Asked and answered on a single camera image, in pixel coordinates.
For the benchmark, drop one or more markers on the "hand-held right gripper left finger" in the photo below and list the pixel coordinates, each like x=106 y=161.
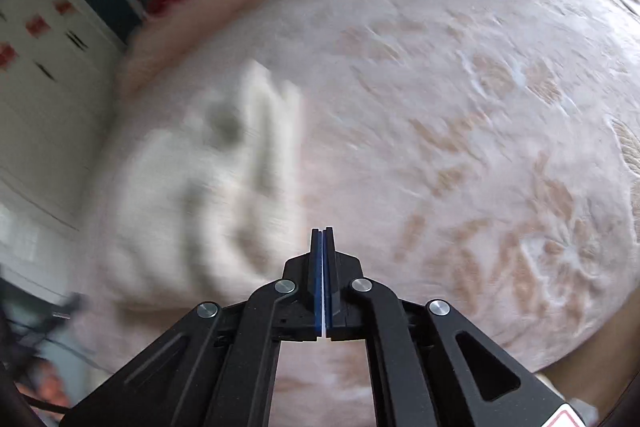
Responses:
x=320 y=287

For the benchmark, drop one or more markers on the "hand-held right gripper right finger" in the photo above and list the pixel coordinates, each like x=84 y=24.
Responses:
x=340 y=297

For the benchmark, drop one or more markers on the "cream sweater with black hearts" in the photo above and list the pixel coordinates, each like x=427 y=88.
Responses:
x=200 y=207

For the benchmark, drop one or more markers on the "pink butterfly bedspread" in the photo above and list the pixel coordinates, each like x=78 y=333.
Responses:
x=450 y=132

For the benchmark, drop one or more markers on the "white wardrobe with red stickers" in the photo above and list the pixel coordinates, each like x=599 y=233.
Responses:
x=40 y=117

